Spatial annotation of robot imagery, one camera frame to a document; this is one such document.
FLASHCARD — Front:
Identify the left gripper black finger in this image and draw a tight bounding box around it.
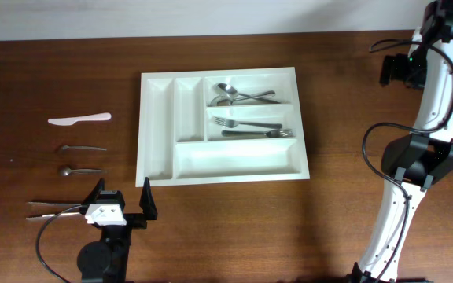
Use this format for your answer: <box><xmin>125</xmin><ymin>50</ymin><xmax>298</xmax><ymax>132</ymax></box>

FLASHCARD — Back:
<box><xmin>139</xmin><ymin>177</ymin><xmax>158</xmax><ymax>220</ymax></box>
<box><xmin>79</xmin><ymin>178</ymin><xmax>105</xmax><ymax>215</ymax></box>

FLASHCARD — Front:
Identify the small metal teaspoon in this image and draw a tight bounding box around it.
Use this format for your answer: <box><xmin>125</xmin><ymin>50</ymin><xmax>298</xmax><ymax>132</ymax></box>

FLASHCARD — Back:
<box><xmin>58</xmin><ymin>166</ymin><xmax>106</xmax><ymax>177</ymax></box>

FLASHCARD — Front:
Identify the small metal fork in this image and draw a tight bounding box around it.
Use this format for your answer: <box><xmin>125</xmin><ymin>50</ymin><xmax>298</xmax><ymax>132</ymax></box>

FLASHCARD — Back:
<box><xmin>56</xmin><ymin>145</ymin><xmax>106</xmax><ymax>153</ymax></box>

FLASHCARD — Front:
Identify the metal spoon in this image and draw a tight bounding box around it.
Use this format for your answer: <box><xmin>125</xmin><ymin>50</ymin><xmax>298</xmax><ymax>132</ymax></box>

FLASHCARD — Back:
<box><xmin>216</xmin><ymin>83</ymin><xmax>276</xmax><ymax>102</ymax></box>
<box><xmin>209</xmin><ymin>90</ymin><xmax>276</xmax><ymax>107</ymax></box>

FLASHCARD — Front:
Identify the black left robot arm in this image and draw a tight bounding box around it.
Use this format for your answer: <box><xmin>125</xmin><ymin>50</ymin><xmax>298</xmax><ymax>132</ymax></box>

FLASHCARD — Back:
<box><xmin>76</xmin><ymin>178</ymin><xmax>158</xmax><ymax>283</ymax></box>

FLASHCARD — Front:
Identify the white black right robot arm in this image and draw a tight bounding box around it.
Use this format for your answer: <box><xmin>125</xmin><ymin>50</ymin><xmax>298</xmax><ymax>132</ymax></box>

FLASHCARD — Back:
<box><xmin>346</xmin><ymin>0</ymin><xmax>453</xmax><ymax>282</ymax></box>

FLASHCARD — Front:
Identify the white plastic knife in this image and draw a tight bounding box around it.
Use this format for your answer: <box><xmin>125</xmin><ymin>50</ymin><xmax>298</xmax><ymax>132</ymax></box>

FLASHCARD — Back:
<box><xmin>47</xmin><ymin>112</ymin><xmax>112</xmax><ymax>127</ymax></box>

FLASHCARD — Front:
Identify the white plastic cutlery tray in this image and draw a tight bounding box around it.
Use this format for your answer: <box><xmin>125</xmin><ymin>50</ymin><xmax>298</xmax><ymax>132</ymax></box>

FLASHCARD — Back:
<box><xmin>135</xmin><ymin>67</ymin><xmax>310</xmax><ymax>187</ymax></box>

